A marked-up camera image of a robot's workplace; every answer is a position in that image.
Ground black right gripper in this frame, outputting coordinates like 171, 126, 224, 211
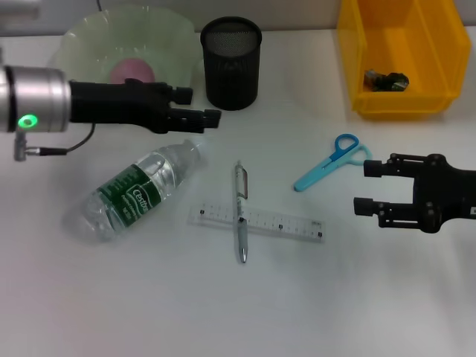
353, 152, 476, 235

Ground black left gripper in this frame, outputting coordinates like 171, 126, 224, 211
68, 78, 222, 135

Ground pink peach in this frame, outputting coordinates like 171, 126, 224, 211
109, 57, 155, 85

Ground blue scissors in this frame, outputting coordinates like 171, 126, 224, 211
293, 133, 373, 193

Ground clear green-label water bottle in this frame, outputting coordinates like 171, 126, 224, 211
62, 138, 206, 243

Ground green plastic wrapper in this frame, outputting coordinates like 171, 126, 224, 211
363, 68, 411, 92

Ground clear plastic ruler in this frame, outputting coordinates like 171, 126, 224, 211
187, 201, 326, 245

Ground black mesh pen holder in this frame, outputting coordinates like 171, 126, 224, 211
200, 16, 263, 112

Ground white silver pen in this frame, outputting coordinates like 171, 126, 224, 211
233, 159, 250, 266

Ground translucent green fruit plate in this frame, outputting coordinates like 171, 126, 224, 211
49, 4, 205, 112

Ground yellow plastic bin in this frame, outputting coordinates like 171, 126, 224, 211
337, 0, 473, 121

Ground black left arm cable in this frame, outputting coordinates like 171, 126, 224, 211
13, 123, 97, 163

